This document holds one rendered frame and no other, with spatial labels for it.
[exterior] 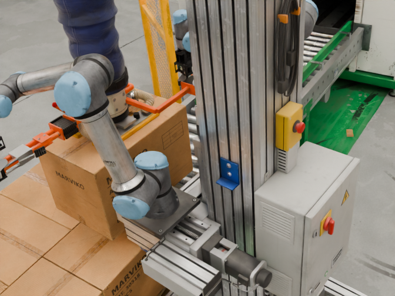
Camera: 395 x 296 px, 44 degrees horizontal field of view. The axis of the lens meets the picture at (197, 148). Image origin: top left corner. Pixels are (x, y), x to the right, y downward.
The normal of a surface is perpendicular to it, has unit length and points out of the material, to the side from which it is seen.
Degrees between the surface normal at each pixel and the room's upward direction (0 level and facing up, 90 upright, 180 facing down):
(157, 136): 91
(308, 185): 0
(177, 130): 91
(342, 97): 0
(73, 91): 83
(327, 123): 0
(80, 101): 83
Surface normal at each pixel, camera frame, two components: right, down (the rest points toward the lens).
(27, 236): -0.09, -0.80
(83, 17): 0.00, 0.17
